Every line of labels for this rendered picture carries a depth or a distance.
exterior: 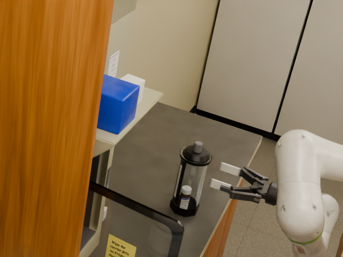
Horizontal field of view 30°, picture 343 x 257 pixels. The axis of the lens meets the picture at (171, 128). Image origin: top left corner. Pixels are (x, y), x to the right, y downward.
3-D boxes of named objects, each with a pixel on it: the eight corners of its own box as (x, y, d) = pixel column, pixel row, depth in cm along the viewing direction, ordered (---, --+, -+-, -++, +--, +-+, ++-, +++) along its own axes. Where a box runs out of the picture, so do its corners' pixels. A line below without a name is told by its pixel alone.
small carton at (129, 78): (115, 101, 158) (118, 79, 155) (124, 94, 162) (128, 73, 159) (132, 107, 157) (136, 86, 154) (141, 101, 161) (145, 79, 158)
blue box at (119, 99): (78, 122, 146) (82, 87, 141) (97, 105, 154) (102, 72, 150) (118, 135, 143) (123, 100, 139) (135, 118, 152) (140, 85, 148)
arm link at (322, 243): (329, 210, 172) (290, 198, 176) (317, 250, 169) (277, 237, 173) (333, 239, 204) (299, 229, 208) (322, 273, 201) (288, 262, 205)
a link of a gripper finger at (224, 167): (240, 169, 214) (241, 168, 214) (220, 162, 215) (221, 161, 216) (238, 176, 215) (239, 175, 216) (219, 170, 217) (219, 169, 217)
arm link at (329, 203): (341, 203, 209) (346, 196, 199) (329, 239, 205) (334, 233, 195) (299, 189, 212) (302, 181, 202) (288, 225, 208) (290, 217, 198)
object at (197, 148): (177, 161, 209) (181, 144, 205) (187, 149, 216) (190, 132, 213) (203, 170, 206) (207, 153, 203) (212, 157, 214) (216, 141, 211)
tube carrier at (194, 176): (165, 208, 217) (175, 156, 207) (175, 193, 226) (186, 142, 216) (194, 219, 215) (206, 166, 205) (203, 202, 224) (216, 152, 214)
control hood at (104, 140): (63, 164, 147) (67, 128, 142) (120, 111, 175) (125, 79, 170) (107, 181, 145) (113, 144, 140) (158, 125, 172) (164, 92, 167)
